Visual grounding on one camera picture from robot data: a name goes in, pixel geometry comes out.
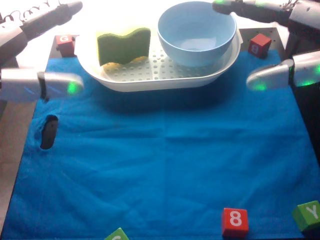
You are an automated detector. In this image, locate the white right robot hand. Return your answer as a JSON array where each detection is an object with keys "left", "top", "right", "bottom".
[{"left": 211, "top": 0, "right": 320, "bottom": 92}]

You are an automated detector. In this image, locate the red block with white eight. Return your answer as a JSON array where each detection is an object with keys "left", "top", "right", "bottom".
[
  {"left": 247, "top": 33, "right": 273, "bottom": 60},
  {"left": 221, "top": 207, "right": 250, "bottom": 238}
]

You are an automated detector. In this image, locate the green block with letter Y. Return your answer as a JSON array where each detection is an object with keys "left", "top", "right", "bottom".
[{"left": 291, "top": 199, "right": 320, "bottom": 233}]

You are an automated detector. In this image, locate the blue table cloth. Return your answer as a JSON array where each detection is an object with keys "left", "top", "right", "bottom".
[{"left": 0, "top": 49, "right": 320, "bottom": 240}]

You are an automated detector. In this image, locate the white perforated plastic basin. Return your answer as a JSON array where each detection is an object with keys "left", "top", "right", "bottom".
[{"left": 74, "top": 12, "right": 244, "bottom": 93}]

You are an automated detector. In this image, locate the black oblong slot piece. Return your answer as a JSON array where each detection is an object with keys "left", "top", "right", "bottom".
[{"left": 39, "top": 114, "right": 59, "bottom": 151}]

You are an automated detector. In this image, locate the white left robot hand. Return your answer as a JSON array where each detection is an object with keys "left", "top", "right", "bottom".
[{"left": 0, "top": 0, "right": 85, "bottom": 103}]

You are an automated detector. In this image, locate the red block with letter G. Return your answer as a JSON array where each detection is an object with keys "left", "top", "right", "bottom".
[{"left": 55, "top": 34, "right": 76, "bottom": 58}]

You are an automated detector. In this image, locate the yellow and green sponge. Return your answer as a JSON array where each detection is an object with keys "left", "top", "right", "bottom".
[{"left": 95, "top": 26, "right": 152, "bottom": 68}]

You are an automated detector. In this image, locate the light blue bowl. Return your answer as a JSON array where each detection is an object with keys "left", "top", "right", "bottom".
[{"left": 157, "top": 1, "right": 238, "bottom": 68}]

